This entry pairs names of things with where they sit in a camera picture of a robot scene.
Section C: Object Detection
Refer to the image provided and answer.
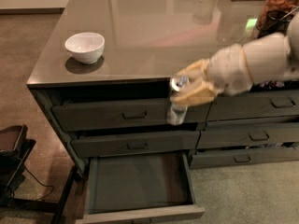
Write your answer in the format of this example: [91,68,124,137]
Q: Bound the top right drawer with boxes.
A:
[207,90,299,121]

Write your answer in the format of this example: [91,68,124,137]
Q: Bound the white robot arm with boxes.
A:
[170,14,299,106]

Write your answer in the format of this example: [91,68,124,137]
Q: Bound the top left drawer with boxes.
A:
[51,95,213,132]

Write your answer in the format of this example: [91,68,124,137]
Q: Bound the middle right drawer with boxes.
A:
[197,123,299,149]

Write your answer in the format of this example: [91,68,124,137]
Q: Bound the middle left drawer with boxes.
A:
[72,131,199,158]

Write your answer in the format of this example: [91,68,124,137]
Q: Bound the open bottom left drawer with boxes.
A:
[76,152,205,224]

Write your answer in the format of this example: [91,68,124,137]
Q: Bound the glass snack jar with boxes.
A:
[256,0,299,29]

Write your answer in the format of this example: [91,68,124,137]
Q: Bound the white ceramic bowl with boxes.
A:
[64,32,105,64]

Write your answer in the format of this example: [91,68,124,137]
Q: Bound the grey counter cabinet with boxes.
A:
[27,0,298,172]

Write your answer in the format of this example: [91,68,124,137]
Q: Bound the chip bag in drawer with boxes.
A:
[259,81,284,90]

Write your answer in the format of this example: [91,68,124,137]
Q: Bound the black stand with cable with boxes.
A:
[0,123,78,224]

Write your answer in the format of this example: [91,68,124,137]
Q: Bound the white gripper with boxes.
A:
[170,44,253,106]

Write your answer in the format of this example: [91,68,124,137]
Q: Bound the redbull can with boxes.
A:
[166,75,189,126]

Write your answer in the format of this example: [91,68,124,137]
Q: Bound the bottom right drawer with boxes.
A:
[189,147,299,169]

